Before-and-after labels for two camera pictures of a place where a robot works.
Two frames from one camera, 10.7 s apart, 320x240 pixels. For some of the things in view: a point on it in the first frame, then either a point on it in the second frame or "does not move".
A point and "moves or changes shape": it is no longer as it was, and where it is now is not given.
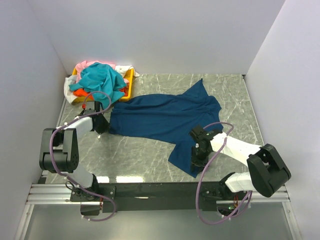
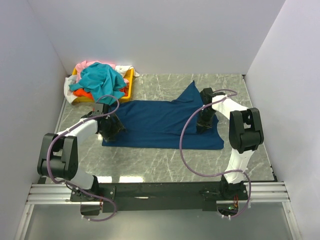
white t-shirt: [71, 79] does not move
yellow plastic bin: [82, 98] does not move
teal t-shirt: [102, 81] does not move
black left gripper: [105, 127] → [117, 126]
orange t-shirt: [81, 92] does not move
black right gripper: [201, 164] → [205, 125]
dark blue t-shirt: [170, 118] moves or changes shape
